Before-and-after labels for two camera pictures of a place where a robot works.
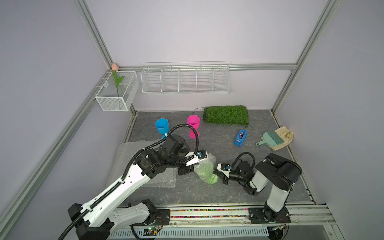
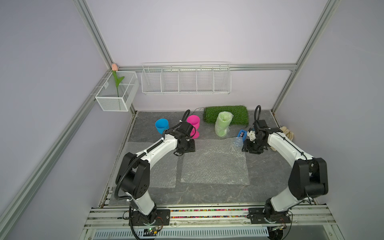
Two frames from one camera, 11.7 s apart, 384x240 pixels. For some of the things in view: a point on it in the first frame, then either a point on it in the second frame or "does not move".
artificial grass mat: [237, 114] does not move
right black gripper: [219, 173] -> [246, 146]
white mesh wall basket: [107, 95] does not move
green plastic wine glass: [204, 170] -> [223, 123]
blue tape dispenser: [240, 137] does not move
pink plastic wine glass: [193, 121] does not move
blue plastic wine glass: [162, 126] does not move
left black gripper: [186, 169] -> [191, 149]
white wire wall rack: [211, 77] does not move
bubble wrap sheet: [121, 156] -> [215, 161]
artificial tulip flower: [114, 68] does not move
